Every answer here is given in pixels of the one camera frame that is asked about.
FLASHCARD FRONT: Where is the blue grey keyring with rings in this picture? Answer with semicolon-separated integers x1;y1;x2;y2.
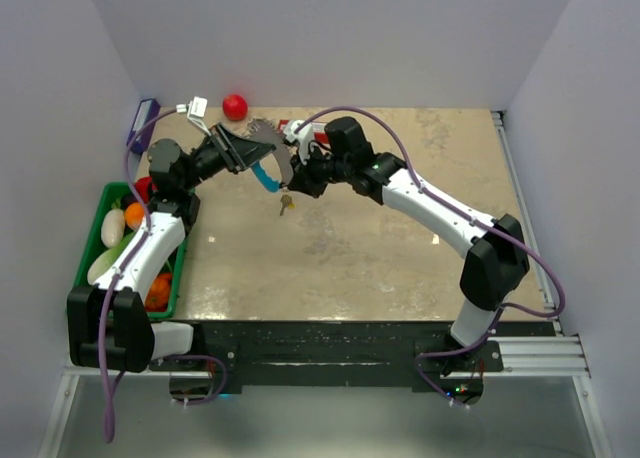
247;118;294;193

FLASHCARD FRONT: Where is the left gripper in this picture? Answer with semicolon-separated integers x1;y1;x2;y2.
181;124;275;193

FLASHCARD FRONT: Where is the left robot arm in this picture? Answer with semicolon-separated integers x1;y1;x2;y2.
67;124;276;372

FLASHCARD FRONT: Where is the orange fruit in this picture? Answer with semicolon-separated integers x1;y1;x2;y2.
124;202;145;230

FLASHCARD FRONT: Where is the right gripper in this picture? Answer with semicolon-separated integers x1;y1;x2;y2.
288;142;352;200

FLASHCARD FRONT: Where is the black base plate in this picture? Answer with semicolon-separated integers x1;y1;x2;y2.
148;319;556;397

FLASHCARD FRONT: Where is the red tomato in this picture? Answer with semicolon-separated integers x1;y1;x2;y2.
222;94;248;122

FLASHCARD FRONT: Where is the purple box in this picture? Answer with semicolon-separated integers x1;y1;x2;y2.
126;98;160;155

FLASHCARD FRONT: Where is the orange pumpkin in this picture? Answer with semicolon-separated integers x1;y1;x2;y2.
145;273;172;312

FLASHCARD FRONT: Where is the green cabbage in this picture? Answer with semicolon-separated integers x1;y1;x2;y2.
86;233;134;284

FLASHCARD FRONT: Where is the red rectangular box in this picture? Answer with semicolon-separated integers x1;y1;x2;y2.
278;119;329;144

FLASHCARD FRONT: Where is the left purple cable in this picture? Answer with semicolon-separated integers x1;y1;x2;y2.
96;104;201;444

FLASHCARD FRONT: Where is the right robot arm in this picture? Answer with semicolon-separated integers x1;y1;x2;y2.
284;117;530;371

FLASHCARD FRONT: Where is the purple cable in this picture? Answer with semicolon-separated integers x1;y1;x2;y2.
291;105;566;410
96;104;201;444

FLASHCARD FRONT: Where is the white radish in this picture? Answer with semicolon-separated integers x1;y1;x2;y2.
100;209;125;248

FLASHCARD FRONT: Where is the green plastic bin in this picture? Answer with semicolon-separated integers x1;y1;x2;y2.
74;182;188;321

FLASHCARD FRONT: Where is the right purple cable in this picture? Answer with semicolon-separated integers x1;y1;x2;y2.
291;105;566;410

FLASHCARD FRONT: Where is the aluminium frame rail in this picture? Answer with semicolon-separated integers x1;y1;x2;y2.
39;322;612;457

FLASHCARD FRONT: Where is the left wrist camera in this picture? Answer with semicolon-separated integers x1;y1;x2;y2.
186;96;211;136

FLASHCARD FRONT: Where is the red bell pepper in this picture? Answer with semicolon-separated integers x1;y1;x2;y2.
134;176;155;204

